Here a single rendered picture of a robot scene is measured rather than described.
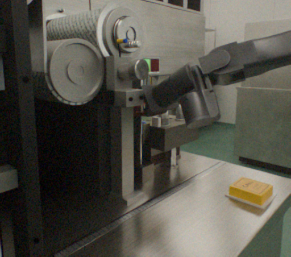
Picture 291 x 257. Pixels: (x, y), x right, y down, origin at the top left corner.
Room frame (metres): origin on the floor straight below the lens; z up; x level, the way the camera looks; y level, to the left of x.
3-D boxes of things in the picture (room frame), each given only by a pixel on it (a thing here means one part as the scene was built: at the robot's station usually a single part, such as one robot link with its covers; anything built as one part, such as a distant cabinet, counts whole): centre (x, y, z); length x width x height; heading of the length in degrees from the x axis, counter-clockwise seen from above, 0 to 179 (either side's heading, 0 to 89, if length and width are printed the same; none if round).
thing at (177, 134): (0.85, 0.04, 1.00); 0.40 x 0.16 x 0.06; 47
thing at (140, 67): (0.53, 0.01, 1.18); 0.04 x 0.02 x 0.04; 137
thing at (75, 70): (0.60, 0.22, 1.17); 0.26 x 0.12 x 0.12; 47
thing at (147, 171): (0.73, 0.09, 0.92); 0.28 x 0.04 x 0.04; 47
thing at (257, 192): (0.56, -0.24, 0.91); 0.07 x 0.07 x 0.02; 47
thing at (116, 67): (0.55, 0.04, 1.05); 0.06 x 0.05 x 0.31; 47
